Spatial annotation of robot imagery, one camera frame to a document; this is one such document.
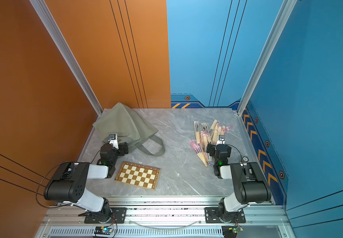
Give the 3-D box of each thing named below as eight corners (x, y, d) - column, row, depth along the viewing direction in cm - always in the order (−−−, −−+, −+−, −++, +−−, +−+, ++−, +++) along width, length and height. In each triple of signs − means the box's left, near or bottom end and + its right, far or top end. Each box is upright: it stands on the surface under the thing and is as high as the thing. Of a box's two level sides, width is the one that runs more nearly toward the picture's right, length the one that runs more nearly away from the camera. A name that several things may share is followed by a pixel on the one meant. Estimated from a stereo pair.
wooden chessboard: (115, 181, 86) (113, 179, 84) (124, 162, 93) (122, 160, 91) (155, 190, 83) (155, 188, 80) (161, 170, 90) (160, 168, 88)
